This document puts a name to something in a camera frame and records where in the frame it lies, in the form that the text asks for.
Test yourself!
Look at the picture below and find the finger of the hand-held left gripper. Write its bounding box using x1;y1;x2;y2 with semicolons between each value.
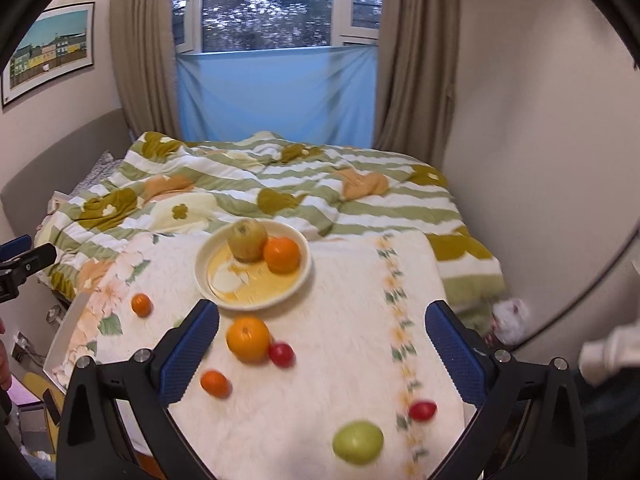
0;242;57;303
0;235;32;263

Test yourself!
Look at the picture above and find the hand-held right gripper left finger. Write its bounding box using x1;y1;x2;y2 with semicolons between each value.
56;299;221;480

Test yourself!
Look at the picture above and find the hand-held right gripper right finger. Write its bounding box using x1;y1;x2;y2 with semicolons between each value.
424;300;588;480

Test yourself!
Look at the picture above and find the red tomato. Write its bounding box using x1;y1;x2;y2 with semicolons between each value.
408;399;438;422
268;342;294;367

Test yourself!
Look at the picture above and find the cream plate with yellow centre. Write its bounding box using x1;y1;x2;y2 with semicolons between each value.
194;218;312;311

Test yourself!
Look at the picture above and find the green apple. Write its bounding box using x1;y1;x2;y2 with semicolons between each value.
332;420;385;464

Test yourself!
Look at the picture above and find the person's left hand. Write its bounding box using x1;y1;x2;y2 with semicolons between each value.
0;317;12;392

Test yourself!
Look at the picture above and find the large orange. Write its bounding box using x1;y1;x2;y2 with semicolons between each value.
226;316;271;364
263;236;302;275

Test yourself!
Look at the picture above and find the crumpled white wrapper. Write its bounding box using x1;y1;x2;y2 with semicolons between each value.
492;298;530;346

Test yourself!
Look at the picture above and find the grey padded headboard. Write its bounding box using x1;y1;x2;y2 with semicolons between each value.
0;107;138;261

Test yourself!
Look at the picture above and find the patterned grey pillow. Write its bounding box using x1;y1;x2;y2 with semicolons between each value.
67;150;126;196

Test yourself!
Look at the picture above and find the yellow-brown pear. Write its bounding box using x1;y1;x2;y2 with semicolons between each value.
228;218;268;263

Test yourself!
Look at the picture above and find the green striped floral quilt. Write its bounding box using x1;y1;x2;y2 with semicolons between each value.
35;131;506;331

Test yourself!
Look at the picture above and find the beige curtain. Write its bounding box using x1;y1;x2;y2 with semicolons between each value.
372;0;461;171
109;0;181;138

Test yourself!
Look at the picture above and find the blue cloth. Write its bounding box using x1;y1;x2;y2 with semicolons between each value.
175;45;378;148

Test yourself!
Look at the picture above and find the white framed window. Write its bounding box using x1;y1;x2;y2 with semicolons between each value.
172;0;385;55

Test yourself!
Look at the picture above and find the wall socket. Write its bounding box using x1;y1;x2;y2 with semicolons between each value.
11;331;32;363

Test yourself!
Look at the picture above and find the framed wall poster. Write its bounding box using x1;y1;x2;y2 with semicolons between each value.
1;1;96;107

